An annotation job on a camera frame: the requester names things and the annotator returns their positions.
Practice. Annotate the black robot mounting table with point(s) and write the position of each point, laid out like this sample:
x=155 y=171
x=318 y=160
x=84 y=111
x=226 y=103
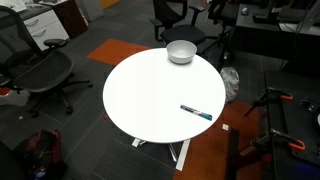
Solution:
x=293 y=126

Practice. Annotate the black mesh office chair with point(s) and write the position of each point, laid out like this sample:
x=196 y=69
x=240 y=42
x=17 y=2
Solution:
x=43 y=71

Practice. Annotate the black upright post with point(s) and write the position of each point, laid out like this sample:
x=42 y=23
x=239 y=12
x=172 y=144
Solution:
x=232 y=153

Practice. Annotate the white papers stack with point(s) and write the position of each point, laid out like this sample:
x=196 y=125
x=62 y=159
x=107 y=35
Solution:
x=11 y=5

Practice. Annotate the grey computer mouse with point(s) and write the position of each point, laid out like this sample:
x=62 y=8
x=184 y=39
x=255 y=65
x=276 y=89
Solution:
x=244 y=10

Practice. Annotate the teal and black marker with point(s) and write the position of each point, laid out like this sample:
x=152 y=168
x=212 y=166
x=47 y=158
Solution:
x=196 y=112

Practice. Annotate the black swivel chair base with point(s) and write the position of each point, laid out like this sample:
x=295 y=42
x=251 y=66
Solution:
x=224 y=20

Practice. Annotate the white plastic bag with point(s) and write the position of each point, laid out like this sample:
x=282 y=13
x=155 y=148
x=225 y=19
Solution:
x=230 y=83

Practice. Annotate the red and black backpack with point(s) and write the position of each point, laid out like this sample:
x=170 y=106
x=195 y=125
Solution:
x=41 y=153

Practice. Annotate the white bowl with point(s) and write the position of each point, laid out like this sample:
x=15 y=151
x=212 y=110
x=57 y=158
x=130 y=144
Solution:
x=181 y=51

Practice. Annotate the small white paper scrap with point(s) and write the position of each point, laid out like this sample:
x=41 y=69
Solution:
x=225 y=127

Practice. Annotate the black box on desk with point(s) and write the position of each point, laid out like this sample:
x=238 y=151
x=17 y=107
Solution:
x=265 y=17

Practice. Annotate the black office desk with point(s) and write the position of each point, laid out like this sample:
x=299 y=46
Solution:
x=266 y=36

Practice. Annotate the white drawer cabinet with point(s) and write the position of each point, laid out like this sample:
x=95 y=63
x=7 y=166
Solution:
x=45 y=28

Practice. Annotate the black padded office chair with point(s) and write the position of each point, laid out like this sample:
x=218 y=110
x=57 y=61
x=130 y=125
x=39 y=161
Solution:
x=182 y=33

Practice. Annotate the white round table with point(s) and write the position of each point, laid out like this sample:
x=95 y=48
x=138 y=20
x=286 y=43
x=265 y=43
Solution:
x=150 y=100

